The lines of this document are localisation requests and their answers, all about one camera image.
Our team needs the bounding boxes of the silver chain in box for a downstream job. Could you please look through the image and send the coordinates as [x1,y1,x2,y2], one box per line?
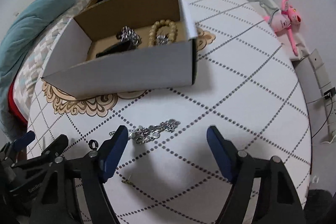
[115,25,142,48]

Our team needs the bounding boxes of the black charger cable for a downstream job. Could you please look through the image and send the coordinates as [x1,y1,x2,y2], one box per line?
[310,91,336,139]

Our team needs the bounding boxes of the small gold earring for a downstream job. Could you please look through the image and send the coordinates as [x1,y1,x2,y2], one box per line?
[122,174,133,185]

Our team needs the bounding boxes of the white diamond-pattern tablecloth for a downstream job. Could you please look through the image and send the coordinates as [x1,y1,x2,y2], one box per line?
[27,0,311,223]

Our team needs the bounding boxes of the patterned bed mattress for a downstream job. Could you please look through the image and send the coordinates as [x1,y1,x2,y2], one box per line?
[9,0,93,121]

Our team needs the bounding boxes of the wooden bead bracelet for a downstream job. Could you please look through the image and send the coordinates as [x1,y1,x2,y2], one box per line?
[147,19,178,47]

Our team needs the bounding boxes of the pink panther plush toy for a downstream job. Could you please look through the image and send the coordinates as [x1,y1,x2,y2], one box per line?
[264,0,301,57]

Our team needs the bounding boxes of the grey fluffy slipper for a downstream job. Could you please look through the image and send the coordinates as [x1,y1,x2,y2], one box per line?
[303,189,336,224]

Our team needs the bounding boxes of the silver charm in box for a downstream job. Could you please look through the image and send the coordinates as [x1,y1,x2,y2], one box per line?
[155,34,171,45]

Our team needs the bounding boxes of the black wristband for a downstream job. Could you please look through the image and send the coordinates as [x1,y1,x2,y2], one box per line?
[96,40,136,58]

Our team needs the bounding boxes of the white power strip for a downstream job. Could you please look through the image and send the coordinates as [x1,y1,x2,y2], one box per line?
[307,49,335,144]

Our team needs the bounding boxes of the white cardboard box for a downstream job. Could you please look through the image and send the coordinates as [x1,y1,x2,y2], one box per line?
[42,0,198,100]

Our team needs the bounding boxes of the teal duvet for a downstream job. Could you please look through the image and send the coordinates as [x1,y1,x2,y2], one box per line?
[1,0,76,140]

